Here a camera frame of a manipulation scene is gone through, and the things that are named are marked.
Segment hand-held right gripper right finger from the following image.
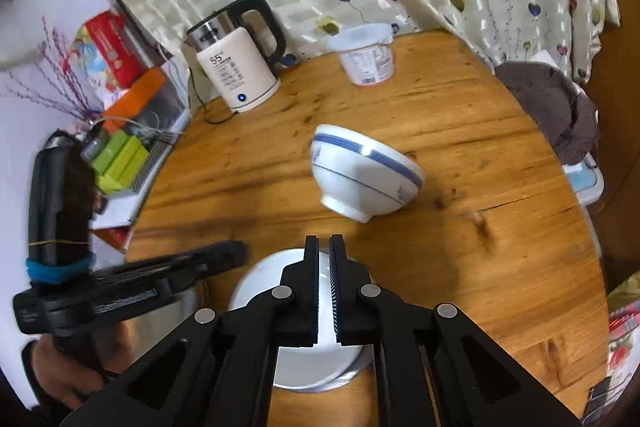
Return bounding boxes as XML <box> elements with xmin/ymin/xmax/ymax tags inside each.
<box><xmin>329</xmin><ymin>234</ymin><xmax>583</xmax><ymax>427</ymax></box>

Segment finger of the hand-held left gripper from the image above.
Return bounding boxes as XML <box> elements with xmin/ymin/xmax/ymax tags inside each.
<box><xmin>107</xmin><ymin>241</ymin><xmax>249</xmax><ymax>295</ymax></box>

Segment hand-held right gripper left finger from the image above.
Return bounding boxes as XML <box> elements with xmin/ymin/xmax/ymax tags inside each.
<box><xmin>60</xmin><ymin>234</ymin><xmax>321</xmax><ymax>427</ymax></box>

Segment plain white bowl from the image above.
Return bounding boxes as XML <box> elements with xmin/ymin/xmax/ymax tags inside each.
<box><xmin>227</xmin><ymin>248</ymin><xmax>373</xmax><ymax>390</ymax></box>

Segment green plate with brown patch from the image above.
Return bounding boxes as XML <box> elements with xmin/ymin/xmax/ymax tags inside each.
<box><xmin>132</xmin><ymin>284</ymin><xmax>236</xmax><ymax>358</ymax></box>

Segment white bowl with blue stripe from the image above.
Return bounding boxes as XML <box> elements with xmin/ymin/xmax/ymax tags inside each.
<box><xmin>310</xmin><ymin>124</ymin><xmax>426</xmax><ymax>224</ymax></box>

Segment person's left hand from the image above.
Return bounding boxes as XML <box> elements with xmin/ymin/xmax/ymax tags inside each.
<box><xmin>22</xmin><ymin>319</ymin><xmax>136</xmax><ymax>410</ymax></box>

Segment white paper sheet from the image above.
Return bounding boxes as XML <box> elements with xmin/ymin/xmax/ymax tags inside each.
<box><xmin>92</xmin><ymin>192</ymin><xmax>146</xmax><ymax>230</ymax></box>

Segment grey chevron striped box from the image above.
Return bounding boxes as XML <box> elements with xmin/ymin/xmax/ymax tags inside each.
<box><xmin>127</xmin><ymin>139</ymin><xmax>173</xmax><ymax>194</ymax></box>

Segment orange box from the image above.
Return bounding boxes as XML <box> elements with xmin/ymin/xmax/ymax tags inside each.
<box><xmin>102</xmin><ymin>69</ymin><xmax>168</xmax><ymax>122</ymax></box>

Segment purple dried branches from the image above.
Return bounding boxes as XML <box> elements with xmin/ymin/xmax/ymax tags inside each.
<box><xmin>0</xmin><ymin>19</ymin><xmax>96</xmax><ymax>122</ymax></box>

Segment clear plastic box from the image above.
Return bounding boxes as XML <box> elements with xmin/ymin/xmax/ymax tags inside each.
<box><xmin>145</xmin><ymin>82</ymin><xmax>193</xmax><ymax>142</ymax></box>

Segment red printed packet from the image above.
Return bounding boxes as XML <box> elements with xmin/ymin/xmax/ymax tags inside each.
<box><xmin>72</xmin><ymin>11</ymin><xmax>151</xmax><ymax>90</ymax></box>

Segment cream electric kettle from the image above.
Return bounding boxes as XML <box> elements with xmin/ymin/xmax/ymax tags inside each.
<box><xmin>186</xmin><ymin>0</ymin><xmax>287</xmax><ymax>114</ymax></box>

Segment white plastic tub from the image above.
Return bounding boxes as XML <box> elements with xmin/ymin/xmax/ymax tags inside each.
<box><xmin>327</xmin><ymin>24</ymin><xmax>396</xmax><ymax>86</ymax></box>

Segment light blue plastic container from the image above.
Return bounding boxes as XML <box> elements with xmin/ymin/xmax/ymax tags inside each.
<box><xmin>560</xmin><ymin>157</ymin><xmax>606</xmax><ymax>208</ymax></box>

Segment brown cloth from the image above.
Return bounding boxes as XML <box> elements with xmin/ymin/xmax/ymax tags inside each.
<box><xmin>495</xmin><ymin>61</ymin><xmax>601</xmax><ymax>165</ymax></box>

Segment colourful snack packet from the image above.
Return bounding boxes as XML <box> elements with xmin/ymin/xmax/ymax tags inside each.
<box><xmin>607</xmin><ymin>272</ymin><xmax>640</xmax><ymax>383</ymax></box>

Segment black kettle cable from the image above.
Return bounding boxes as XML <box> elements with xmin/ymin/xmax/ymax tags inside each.
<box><xmin>187</xmin><ymin>67</ymin><xmax>238</xmax><ymax>125</ymax></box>

